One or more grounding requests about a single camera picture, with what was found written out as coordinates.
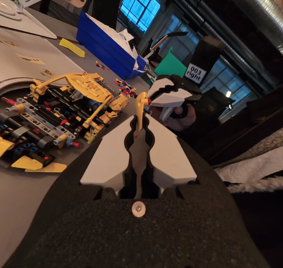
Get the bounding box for black partition panel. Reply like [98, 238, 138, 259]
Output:
[83, 0, 122, 30]

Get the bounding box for yellow paper sheet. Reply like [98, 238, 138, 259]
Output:
[59, 38, 86, 59]

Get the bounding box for desk lamp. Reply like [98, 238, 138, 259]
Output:
[142, 32, 189, 61]

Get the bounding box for scattered coloured brick pieces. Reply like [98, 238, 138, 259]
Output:
[95, 61, 138, 99]

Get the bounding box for green corrugated box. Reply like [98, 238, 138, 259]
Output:
[154, 47, 189, 79]

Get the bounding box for slim yellow brick piece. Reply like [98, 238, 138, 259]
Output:
[134, 91, 151, 138]

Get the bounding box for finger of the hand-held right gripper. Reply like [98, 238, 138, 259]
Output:
[150, 90, 194, 108]
[147, 76, 178, 101]

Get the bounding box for white crumpled paper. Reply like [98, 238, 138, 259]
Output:
[86, 14, 140, 69]

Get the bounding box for yellow brick wing piece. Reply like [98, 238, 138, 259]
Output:
[11, 155, 68, 174]

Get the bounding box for person's right hand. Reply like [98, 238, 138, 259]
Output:
[166, 106, 198, 132]

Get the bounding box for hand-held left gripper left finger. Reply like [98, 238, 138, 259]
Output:
[80, 116, 136, 197]

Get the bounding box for black fleece-lined jacket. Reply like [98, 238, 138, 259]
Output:
[195, 89, 283, 268]

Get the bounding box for metal ventilation duct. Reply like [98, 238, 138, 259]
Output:
[216, 0, 283, 53]

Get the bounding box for open instruction booklet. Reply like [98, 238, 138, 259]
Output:
[0, 27, 74, 90]

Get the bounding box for person's right forearm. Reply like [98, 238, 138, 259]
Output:
[195, 87, 236, 145]

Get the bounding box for white shirt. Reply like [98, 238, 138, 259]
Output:
[216, 146, 283, 185]

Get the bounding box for yellow brick car model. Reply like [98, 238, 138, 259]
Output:
[0, 72, 130, 169]

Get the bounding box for blue plastic bin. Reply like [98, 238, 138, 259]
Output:
[76, 11, 149, 80]

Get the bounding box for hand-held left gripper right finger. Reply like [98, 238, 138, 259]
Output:
[144, 114, 198, 195]

